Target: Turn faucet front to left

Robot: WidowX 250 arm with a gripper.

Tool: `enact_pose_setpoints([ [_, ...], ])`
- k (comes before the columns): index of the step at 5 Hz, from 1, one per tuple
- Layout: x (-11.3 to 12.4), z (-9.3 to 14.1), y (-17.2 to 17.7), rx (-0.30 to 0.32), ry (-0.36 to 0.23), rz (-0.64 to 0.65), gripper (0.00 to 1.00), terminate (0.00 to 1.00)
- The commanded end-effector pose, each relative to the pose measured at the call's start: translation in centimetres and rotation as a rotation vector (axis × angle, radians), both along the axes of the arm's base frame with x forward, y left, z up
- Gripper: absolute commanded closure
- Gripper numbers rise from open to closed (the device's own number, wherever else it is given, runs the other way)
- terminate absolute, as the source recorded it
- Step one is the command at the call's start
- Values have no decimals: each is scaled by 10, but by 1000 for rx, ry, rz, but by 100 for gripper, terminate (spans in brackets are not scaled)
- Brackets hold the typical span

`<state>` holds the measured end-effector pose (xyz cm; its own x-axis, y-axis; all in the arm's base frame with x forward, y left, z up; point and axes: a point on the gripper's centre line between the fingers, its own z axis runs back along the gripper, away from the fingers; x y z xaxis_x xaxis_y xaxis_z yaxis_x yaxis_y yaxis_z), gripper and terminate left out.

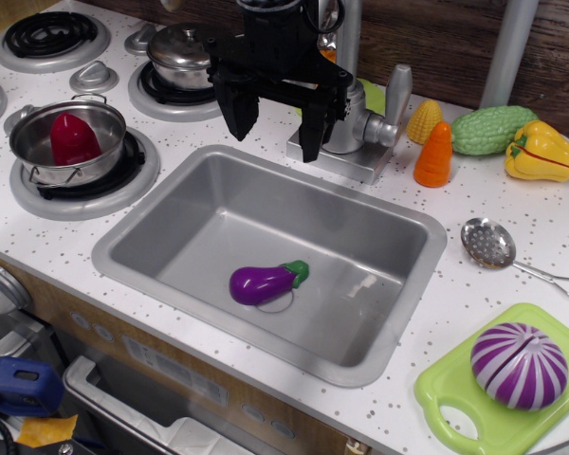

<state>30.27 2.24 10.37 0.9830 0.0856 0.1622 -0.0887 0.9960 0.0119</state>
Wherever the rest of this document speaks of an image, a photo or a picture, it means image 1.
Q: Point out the purple toy eggplant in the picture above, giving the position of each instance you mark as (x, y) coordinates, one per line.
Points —
(254, 285)

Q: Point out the back left stove burner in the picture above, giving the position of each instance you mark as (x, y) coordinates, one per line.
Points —
(52, 41)

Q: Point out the red toy pepper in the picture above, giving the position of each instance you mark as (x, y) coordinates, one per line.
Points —
(72, 141)

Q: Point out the blue clamp tool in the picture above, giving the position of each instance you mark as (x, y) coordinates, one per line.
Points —
(29, 388)

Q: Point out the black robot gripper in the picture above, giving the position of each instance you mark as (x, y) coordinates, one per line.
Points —
(277, 57)

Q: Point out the steel pot with handles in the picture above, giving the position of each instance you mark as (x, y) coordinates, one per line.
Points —
(30, 142)

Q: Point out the front stove burner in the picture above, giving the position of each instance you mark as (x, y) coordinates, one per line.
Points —
(134, 174)

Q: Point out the green toy bitter gourd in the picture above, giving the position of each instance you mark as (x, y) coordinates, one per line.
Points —
(489, 130)

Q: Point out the small lidded steel pot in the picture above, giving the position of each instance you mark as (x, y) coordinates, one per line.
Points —
(178, 56)

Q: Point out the green plastic cutting board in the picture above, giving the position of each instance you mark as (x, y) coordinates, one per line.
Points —
(450, 382)

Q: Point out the back right stove burner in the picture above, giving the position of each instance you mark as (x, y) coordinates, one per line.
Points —
(153, 97)

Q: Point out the steel slotted spoon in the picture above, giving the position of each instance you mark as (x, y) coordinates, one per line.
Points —
(490, 245)

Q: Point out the grey toy sink basin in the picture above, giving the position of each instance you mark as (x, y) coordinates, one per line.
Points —
(221, 209)

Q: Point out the silver oven door handle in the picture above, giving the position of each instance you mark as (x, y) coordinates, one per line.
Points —
(157, 419)

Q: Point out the yellow toy bell pepper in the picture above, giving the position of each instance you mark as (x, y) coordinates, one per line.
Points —
(538, 152)

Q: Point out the grey vertical pole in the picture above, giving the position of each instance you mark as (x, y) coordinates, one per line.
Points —
(513, 35)

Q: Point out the silver toy faucet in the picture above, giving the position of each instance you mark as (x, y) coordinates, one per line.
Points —
(361, 145)

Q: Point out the purple striped toy onion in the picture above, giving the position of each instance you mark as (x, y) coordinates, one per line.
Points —
(519, 366)

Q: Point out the yellow toy corn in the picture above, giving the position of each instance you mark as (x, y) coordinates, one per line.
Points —
(423, 120)

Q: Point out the silver stove knob upper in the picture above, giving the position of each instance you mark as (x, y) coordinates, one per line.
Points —
(137, 43)

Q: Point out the orange toy carrot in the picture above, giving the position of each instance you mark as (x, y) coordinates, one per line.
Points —
(432, 168)

